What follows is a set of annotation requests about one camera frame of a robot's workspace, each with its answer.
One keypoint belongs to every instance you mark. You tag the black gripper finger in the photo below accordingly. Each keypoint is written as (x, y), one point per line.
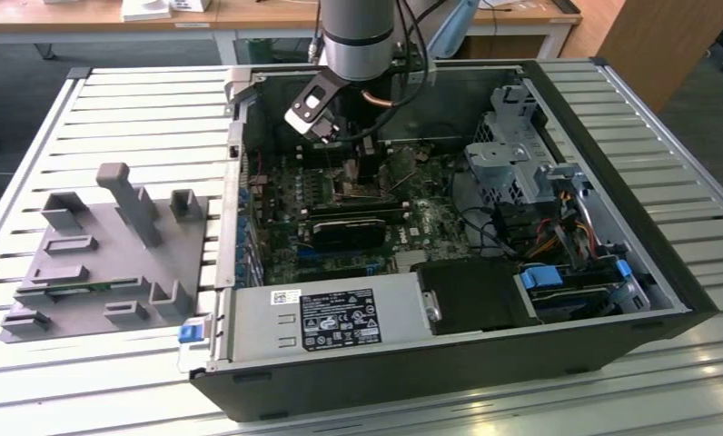
(352, 170)
(370, 168)

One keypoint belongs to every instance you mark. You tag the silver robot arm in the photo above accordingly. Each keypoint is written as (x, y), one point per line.
(356, 36)

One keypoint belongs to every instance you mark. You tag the CPU socket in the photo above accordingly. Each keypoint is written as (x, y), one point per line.
(370, 194)

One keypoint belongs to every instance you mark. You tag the copper coloured curved tube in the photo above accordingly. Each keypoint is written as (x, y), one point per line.
(377, 101)

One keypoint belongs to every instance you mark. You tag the black RAM slot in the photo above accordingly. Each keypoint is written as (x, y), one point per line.
(316, 153)
(306, 145)
(349, 206)
(349, 210)
(316, 149)
(349, 217)
(349, 213)

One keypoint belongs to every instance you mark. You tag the black graphics card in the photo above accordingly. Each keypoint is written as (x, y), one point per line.
(346, 236)

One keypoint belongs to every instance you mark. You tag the small brown heatsink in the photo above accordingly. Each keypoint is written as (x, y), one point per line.
(257, 181)

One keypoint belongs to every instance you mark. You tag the green motherboard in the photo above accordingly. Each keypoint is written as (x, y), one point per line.
(435, 227)

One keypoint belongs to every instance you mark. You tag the silver drive cage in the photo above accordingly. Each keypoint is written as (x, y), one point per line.
(495, 154)

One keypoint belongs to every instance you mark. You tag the small silver heatsink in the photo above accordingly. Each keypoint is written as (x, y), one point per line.
(407, 260)

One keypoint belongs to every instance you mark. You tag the black plastic shroud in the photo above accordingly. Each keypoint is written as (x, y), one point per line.
(477, 295)

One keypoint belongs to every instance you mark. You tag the wooden desk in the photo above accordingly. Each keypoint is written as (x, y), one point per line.
(537, 22)

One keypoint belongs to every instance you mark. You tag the silver power supply unit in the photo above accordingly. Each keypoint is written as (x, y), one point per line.
(258, 318)

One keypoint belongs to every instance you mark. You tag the hard disk in blue carrier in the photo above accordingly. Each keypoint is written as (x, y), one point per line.
(540, 276)

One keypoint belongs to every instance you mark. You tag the white printed box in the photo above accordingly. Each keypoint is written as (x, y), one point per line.
(194, 4)

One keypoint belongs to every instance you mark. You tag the white cardboard box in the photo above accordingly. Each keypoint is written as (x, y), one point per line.
(146, 11)

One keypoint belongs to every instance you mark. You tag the grey parts rack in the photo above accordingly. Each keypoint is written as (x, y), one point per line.
(113, 254)

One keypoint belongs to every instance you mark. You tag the blue power supply latch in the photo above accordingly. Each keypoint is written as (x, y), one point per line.
(192, 332)

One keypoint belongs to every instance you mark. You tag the black PC case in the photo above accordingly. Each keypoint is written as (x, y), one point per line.
(399, 377)

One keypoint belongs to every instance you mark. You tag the blue bay latch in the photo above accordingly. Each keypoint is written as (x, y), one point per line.
(623, 269)

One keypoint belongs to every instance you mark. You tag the green RAM stick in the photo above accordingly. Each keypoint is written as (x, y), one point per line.
(98, 287)

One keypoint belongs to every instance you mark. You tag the wooden cabinet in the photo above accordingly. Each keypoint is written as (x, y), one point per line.
(652, 45)

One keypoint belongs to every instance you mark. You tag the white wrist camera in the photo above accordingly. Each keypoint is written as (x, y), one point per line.
(310, 106)

